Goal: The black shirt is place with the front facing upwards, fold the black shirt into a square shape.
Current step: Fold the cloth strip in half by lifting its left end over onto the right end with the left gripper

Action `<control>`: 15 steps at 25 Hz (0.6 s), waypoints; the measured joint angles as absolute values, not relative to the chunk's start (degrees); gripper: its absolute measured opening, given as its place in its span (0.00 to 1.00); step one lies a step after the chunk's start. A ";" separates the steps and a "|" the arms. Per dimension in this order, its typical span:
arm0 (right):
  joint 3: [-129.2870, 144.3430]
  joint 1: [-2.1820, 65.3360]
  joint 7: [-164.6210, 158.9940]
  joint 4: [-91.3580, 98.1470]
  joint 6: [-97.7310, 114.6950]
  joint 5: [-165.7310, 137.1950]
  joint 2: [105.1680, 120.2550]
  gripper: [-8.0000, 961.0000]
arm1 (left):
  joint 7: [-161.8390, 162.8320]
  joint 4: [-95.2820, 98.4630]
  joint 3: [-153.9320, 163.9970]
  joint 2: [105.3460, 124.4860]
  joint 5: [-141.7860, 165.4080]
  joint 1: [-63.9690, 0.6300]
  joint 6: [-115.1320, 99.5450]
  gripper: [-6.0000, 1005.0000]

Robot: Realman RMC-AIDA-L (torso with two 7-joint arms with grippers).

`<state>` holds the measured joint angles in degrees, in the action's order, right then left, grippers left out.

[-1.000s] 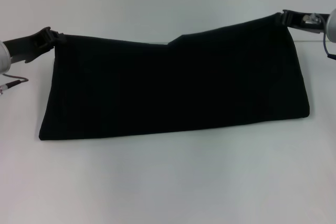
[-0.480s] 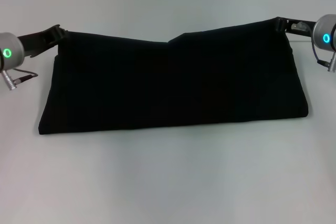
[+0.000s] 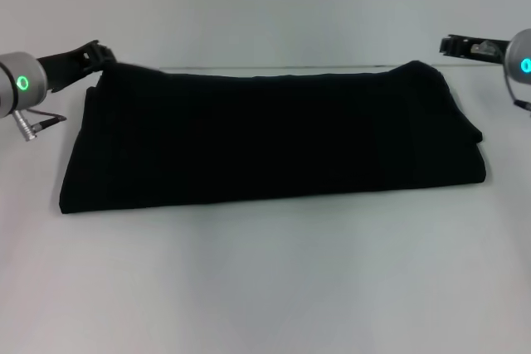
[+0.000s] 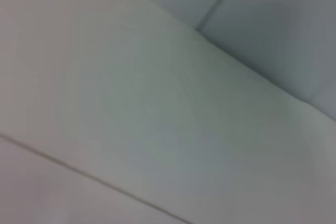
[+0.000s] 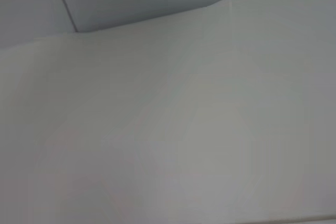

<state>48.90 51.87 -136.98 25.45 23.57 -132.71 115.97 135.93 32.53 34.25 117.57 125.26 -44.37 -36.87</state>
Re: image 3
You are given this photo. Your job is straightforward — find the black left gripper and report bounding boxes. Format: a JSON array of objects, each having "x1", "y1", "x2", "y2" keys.
[{"x1": 36, "y1": 38, "x2": 120, "y2": 95}]

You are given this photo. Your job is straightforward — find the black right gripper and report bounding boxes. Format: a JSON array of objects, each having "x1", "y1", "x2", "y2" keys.
[{"x1": 438, "y1": 32, "x2": 514, "y2": 66}]

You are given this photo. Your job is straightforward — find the black shirt with FREE print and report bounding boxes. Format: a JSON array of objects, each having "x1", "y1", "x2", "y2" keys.
[{"x1": 57, "y1": 60, "x2": 487, "y2": 216}]

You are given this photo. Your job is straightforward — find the right arm cable with plug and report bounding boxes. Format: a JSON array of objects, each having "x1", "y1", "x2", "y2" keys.
[{"x1": 503, "y1": 49, "x2": 531, "y2": 114}]

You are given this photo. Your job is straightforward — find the arm cable with plug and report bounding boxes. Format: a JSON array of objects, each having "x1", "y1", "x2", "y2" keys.
[
  {"x1": 13, "y1": 108, "x2": 68, "y2": 154},
  {"x1": 503, "y1": 49, "x2": 531, "y2": 114}
]

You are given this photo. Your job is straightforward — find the left arm cable with plug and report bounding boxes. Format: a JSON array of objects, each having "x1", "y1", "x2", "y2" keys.
[{"x1": 13, "y1": 108, "x2": 68, "y2": 154}]

